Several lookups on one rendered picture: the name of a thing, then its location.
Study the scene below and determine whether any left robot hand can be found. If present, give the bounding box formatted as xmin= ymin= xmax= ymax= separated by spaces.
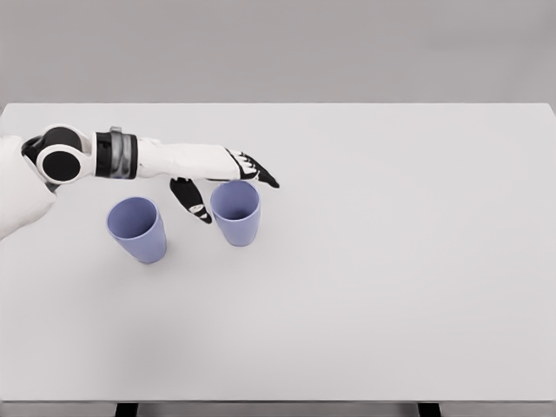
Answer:
xmin=166 ymin=143 xmax=281 ymax=226

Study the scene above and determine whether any blue plastic cup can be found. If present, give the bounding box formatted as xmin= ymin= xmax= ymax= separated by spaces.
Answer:
xmin=209 ymin=181 xmax=262 ymax=248
xmin=106 ymin=196 xmax=168 ymax=265

